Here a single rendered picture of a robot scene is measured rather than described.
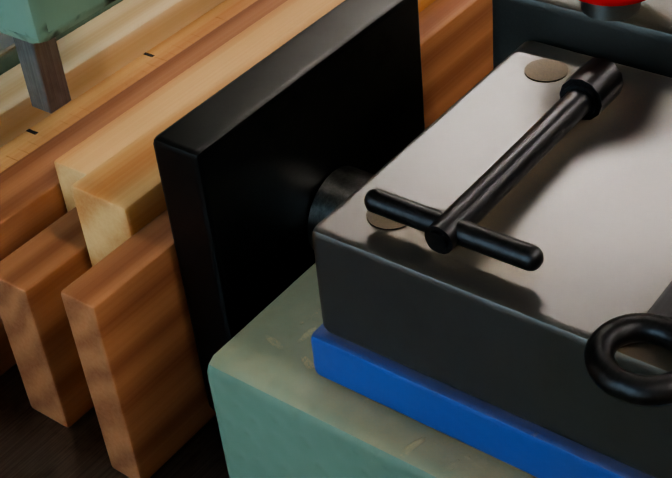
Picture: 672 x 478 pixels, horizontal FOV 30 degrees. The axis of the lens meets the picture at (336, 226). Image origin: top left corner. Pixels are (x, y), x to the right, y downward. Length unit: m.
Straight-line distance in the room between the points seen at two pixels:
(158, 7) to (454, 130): 0.20
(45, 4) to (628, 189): 0.15
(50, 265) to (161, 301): 0.03
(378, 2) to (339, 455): 0.13
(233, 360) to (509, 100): 0.08
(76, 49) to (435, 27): 0.12
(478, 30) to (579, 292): 0.19
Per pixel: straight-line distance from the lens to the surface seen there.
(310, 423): 0.27
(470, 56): 0.41
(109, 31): 0.44
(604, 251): 0.24
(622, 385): 0.21
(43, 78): 0.39
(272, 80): 0.31
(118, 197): 0.32
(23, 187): 0.37
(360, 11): 0.33
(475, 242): 0.23
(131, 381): 0.32
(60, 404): 0.35
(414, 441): 0.26
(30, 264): 0.34
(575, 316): 0.23
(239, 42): 0.41
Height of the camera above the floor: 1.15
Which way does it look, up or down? 38 degrees down
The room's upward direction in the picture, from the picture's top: 6 degrees counter-clockwise
